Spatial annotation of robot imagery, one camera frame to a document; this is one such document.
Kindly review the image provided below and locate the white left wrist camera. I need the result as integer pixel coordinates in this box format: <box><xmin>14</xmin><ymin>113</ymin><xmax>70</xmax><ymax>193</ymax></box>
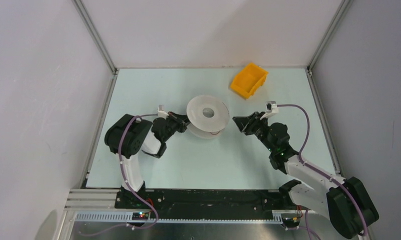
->
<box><xmin>157</xmin><ymin>104</ymin><xmax>169</xmax><ymax>119</ymax></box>

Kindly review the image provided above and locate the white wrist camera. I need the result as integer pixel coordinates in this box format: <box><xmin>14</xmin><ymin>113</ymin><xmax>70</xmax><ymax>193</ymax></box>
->
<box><xmin>157</xmin><ymin>104</ymin><xmax>169</xmax><ymax>119</ymax></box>
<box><xmin>260</xmin><ymin>101</ymin><xmax>279</xmax><ymax>120</ymax></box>

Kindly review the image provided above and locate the yellow plastic bin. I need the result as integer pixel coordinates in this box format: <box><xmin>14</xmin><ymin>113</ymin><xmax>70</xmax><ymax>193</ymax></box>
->
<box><xmin>230</xmin><ymin>62</ymin><xmax>269</xmax><ymax>100</ymax></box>

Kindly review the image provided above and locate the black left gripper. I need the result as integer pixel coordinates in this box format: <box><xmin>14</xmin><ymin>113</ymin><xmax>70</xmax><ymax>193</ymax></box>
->
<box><xmin>161</xmin><ymin>111</ymin><xmax>196</xmax><ymax>142</ymax></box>

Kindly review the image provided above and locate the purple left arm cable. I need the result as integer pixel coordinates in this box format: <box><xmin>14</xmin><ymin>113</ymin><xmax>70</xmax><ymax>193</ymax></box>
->
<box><xmin>77</xmin><ymin>113</ymin><xmax>160</xmax><ymax>238</ymax></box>

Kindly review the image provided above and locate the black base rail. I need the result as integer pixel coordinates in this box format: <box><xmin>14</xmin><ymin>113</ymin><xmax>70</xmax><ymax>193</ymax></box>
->
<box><xmin>114</xmin><ymin>187</ymin><xmax>296</xmax><ymax>218</ymax></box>

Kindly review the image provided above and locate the white perforated cable spool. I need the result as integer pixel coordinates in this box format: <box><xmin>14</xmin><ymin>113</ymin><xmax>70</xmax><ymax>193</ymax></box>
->
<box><xmin>186</xmin><ymin>95</ymin><xmax>230</xmax><ymax>140</ymax></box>

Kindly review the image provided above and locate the slotted cable duct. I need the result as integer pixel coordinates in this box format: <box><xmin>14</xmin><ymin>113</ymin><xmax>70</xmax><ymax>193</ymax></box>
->
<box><xmin>74</xmin><ymin>211</ymin><xmax>283</xmax><ymax>224</ymax></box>

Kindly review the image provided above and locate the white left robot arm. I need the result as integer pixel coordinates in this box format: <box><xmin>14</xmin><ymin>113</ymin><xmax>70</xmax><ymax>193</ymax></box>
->
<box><xmin>104</xmin><ymin>111</ymin><xmax>190</xmax><ymax>209</ymax></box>

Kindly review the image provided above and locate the aluminium frame post left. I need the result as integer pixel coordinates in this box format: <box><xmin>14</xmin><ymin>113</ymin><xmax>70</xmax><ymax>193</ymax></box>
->
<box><xmin>72</xmin><ymin>0</ymin><xmax>118</xmax><ymax>75</ymax></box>

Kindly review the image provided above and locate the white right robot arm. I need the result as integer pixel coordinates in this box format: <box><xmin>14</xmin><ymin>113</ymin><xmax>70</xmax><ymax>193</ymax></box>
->
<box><xmin>232</xmin><ymin>112</ymin><xmax>380</xmax><ymax>239</ymax></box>

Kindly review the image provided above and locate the aluminium frame post right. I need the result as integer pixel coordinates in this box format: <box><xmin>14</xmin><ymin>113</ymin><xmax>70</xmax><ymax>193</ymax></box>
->
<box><xmin>306</xmin><ymin>0</ymin><xmax>354</xmax><ymax>73</ymax></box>

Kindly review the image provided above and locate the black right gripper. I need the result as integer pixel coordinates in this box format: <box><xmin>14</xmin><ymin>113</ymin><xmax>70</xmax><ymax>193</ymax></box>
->
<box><xmin>233</xmin><ymin>111</ymin><xmax>276</xmax><ymax>153</ymax></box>

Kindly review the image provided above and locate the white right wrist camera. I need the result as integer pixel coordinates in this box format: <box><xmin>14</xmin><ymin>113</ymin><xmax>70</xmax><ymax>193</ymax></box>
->
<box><xmin>260</xmin><ymin>101</ymin><xmax>279</xmax><ymax>120</ymax></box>

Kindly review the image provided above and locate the aluminium frame post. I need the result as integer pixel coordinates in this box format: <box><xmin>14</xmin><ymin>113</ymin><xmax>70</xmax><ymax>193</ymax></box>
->
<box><xmin>72</xmin><ymin>0</ymin><xmax>118</xmax><ymax>75</ymax></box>
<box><xmin>306</xmin><ymin>0</ymin><xmax>354</xmax><ymax>73</ymax></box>

